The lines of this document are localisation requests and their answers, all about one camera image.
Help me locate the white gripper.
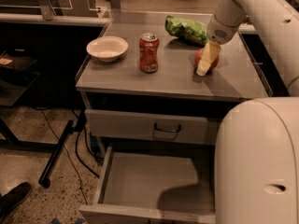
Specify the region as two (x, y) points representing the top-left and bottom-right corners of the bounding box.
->
(196, 0), (246, 77)

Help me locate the red apple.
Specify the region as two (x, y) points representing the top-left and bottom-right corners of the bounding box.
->
(194, 48), (220, 73)

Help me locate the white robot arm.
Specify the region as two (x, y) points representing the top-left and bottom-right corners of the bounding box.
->
(207, 0), (299, 224)

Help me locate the closed top drawer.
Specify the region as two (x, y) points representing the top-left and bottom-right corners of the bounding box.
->
(85, 109), (219, 145)

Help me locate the open middle drawer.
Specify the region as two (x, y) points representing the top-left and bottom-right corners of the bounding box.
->
(79, 146), (216, 224)

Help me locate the green chip bag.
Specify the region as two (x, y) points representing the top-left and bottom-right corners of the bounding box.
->
(164, 16), (208, 46)

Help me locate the orange soda can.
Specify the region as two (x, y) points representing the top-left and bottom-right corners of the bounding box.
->
(139, 33), (160, 74)

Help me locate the grey metal cabinet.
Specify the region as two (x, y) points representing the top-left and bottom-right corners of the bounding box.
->
(75, 10), (274, 161)

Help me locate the white bowl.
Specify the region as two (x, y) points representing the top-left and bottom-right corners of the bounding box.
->
(86, 36), (128, 63)

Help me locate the dark side table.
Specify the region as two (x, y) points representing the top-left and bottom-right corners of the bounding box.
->
(0, 53), (38, 150)

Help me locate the black stand leg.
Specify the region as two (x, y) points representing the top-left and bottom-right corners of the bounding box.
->
(38, 120), (73, 189)

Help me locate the dark shoe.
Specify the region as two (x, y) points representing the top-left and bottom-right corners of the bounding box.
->
(0, 182), (32, 220)

